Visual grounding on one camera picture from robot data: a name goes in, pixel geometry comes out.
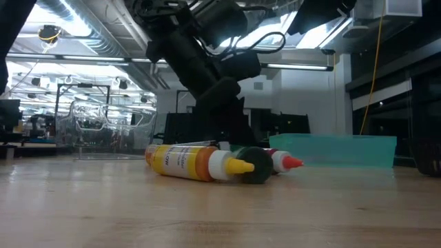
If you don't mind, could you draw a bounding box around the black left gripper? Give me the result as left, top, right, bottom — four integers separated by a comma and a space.
196, 77, 258, 145

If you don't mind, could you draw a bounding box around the white ceiling air unit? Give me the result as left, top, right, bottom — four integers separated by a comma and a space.
351, 0, 423, 18

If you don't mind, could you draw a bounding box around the clear plastic container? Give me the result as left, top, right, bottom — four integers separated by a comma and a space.
54, 100, 158, 161

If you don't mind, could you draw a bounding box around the red food colour bottle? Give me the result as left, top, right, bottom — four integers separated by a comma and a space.
264, 148, 305, 175

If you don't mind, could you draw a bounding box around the black ceiling cable reel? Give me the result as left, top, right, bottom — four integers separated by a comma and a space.
37, 23, 63, 45

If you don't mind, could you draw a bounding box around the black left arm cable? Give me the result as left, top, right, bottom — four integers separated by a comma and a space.
240, 31, 287, 56

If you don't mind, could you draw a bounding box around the black mesh basket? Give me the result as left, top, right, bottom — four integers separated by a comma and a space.
412, 136, 441, 178

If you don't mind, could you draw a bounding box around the yellow hanging cable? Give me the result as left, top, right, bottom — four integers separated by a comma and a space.
360, 15, 384, 136

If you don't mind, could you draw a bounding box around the long ceiling light bar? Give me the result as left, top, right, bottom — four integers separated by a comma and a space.
6, 53, 334, 72

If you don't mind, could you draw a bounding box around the row of black cabinets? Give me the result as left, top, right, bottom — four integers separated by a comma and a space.
163, 105, 311, 145

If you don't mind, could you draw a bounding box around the teal plastic tray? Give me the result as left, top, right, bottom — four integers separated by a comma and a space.
269, 133, 398, 169

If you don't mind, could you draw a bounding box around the yellow food colour bottle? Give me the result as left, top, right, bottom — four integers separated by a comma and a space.
150, 144, 256, 183

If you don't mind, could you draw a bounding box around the black metal gantry frame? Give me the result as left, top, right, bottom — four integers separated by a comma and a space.
54, 82, 111, 118
176, 89, 199, 114

